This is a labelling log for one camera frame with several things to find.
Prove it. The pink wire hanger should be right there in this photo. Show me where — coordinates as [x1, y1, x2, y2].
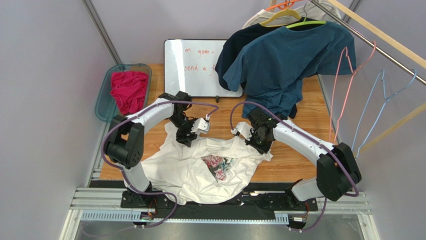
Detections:
[328, 40, 378, 144]

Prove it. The aluminium rail frame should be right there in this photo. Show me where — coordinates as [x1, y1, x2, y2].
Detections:
[60, 157, 380, 240]

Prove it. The orange plastic hanger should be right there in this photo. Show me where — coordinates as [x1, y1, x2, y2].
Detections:
[265, 0, 301, 12]

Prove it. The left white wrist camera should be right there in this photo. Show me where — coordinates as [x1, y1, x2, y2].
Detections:
[191, 118, 211, 135]

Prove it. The translucent teal plastic basket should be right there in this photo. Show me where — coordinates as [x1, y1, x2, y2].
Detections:
[94, 63, 152, 123]

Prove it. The green plastic hanger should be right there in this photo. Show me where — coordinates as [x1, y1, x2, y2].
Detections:
[285, 11, 327, 29]

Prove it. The white floral print t-shirt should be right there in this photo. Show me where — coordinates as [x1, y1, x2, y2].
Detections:
[124, 123, 273, 205]

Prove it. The magenta crumpled cloth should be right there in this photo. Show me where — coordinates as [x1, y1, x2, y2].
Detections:
[110, 71, 149, 115]

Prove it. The light blue wire hanger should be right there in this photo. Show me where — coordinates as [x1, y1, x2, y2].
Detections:
[351, 68, 418, 159]

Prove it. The beige hanging t-shirt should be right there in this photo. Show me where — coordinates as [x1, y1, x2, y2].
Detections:
[242, 0, 342, 29]

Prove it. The wooden rack frame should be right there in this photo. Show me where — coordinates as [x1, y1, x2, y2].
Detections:
[330, 0, 426, 154]

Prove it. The yellow plastic hanger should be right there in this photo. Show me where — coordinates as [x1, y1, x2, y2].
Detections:
[260, 8, 302, 27]

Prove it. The navy hanging t-shirt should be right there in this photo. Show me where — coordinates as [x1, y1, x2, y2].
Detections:
[213, 22, 299, 120]

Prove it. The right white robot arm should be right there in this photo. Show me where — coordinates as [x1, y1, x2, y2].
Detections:
[243, 107, 362, 202]

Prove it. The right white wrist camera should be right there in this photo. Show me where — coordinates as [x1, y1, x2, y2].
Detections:
[231, 121, 252, 140]

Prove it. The teal blue hanging t-shirt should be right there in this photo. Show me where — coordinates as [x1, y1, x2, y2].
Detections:
[223, 22, 357, 117]

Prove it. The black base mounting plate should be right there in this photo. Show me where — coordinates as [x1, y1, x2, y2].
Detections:
[120, 182, 319, 220]

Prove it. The metal clothes rail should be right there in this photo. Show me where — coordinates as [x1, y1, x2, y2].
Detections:
[310, 0, 426, 85]

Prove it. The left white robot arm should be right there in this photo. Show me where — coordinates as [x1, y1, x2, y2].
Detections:
[100, 91, 201, 208]

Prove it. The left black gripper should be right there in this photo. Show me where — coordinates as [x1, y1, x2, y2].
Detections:
[168, 113, 198, 148]

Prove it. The white whiteboard with red writing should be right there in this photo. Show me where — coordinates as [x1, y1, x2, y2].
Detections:
[163, 39, 243, 98]

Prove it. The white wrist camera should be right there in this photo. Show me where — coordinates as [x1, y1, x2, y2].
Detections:
[191, 118, 211, 135]
[231, 121, 252, 140]

